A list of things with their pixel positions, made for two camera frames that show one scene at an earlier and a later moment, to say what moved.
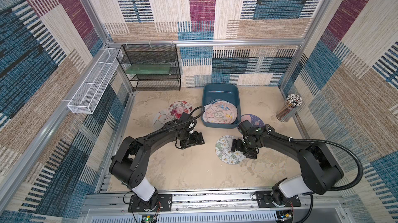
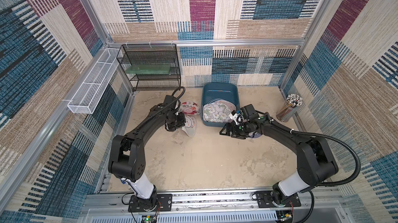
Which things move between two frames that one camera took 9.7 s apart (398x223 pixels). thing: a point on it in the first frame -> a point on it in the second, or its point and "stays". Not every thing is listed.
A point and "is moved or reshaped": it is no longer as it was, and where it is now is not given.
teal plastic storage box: (230, 92) stays
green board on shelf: (148, 69) stays
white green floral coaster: (223, 151) -> (218, 111)
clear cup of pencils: (293, 101) stays
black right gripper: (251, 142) -> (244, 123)
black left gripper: (196, 142) -> (182, 116)
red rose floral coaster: (175, 109) is moved or reshaped
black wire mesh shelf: (151, 66) stays
